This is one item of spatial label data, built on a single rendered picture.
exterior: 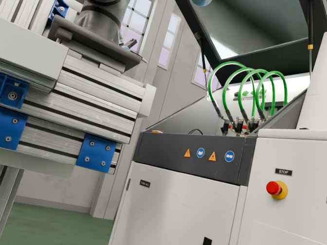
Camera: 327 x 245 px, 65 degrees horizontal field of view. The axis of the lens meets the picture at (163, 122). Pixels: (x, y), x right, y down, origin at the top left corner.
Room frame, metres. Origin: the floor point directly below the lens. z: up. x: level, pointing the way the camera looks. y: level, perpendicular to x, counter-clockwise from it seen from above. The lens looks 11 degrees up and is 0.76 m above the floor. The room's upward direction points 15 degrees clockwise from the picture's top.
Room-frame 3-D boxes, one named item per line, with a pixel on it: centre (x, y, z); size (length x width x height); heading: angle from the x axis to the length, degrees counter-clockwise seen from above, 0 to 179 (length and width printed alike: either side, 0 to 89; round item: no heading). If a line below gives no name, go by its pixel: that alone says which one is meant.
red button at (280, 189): (0.71, -0.34, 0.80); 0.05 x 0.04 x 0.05; 36
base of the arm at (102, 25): (0.67, 0.25, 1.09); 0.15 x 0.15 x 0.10
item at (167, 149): (1.10, -0.11, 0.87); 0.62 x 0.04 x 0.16; 36
